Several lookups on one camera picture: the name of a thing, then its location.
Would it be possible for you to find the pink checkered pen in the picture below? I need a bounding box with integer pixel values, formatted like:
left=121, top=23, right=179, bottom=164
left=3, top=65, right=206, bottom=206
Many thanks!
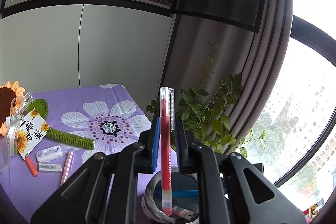
left=60, top=149, right=74, bottom=186

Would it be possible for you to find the light blue pen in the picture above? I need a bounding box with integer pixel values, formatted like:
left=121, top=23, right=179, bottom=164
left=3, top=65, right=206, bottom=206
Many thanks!
left=153, top=187, right=228, bottom=198

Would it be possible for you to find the crochet sunflower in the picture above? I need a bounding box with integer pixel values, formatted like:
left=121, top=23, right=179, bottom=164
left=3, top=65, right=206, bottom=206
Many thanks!
left=1, top=81, right=95, bottom=155

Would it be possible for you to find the white eraser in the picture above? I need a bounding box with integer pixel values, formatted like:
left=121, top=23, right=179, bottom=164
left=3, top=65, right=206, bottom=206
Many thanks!
left=38, top=163, right=62, bottom=173

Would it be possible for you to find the purple floral tablecloth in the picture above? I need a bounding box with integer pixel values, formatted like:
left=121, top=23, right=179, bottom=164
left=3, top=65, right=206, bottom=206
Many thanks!
left=1, top=84, right=151, bottom=221

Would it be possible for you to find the white correction tape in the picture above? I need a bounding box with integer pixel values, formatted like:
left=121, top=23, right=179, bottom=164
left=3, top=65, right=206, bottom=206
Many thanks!
left=36, top=145, right=68, bottom=163

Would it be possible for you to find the orange utility knife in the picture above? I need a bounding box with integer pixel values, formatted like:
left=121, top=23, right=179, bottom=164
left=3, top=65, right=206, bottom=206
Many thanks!
left=25, top=157, right=38, bottom=177

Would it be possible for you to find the green potted plant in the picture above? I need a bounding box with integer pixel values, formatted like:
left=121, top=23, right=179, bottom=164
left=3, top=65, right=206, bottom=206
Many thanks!
left=144, top=39, right=267, bottom=159

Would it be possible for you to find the grey curtain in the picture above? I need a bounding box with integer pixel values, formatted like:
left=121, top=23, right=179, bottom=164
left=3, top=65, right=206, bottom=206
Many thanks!
left=162, top=0, right=293, bottom=138

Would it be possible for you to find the white bookshelf cabinet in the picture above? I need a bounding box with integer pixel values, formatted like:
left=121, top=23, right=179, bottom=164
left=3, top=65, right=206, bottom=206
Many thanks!
left=1, top=0, right=176, bottom=109

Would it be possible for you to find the red gel pen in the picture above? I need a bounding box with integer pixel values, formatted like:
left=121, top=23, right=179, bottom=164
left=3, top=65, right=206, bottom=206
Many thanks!
left=159, top=87, right=175, bottom=216

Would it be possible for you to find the sunflower gift card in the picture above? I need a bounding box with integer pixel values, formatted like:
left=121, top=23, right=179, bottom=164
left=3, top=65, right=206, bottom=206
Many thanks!
left=17, top=109, right=50, bottom=160

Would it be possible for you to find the grey clay pen holder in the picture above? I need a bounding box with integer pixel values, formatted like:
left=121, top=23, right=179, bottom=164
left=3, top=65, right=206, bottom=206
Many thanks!
left=141, top=167, right=200, bottom=223

